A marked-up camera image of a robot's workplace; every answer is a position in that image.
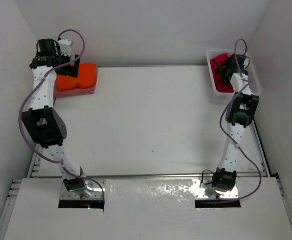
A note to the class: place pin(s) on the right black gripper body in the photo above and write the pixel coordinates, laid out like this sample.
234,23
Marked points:
226,69

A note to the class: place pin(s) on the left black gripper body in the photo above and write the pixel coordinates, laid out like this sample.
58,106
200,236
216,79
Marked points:
69,69

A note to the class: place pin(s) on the magenta t shirt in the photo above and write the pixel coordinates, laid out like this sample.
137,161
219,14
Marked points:
219,83

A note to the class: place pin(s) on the orange t shirt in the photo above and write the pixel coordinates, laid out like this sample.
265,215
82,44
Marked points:
87,78

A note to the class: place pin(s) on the salmon pink t shirt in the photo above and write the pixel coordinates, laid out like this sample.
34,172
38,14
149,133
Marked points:
72,93

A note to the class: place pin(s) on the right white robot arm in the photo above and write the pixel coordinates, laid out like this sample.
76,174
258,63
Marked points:
238,116

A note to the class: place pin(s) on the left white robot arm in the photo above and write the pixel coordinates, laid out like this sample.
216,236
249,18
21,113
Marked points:
44,126

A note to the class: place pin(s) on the white plastic basket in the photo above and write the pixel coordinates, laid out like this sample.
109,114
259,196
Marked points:
237,81

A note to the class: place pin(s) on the white foam front board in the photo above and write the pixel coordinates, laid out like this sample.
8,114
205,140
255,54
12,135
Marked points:
146,210

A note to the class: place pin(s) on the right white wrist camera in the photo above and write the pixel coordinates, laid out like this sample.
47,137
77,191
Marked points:
246,62

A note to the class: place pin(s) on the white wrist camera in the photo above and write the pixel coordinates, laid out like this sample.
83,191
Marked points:
65,46
246,62

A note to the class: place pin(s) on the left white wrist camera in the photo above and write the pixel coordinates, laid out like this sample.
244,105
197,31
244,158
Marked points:
65,46

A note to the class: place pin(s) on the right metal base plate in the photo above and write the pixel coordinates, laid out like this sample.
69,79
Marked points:
206,192

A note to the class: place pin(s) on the metal base plate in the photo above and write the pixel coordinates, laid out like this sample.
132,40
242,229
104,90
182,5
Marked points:
206,192
92,192

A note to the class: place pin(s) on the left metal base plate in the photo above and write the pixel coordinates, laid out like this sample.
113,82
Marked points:
92,192

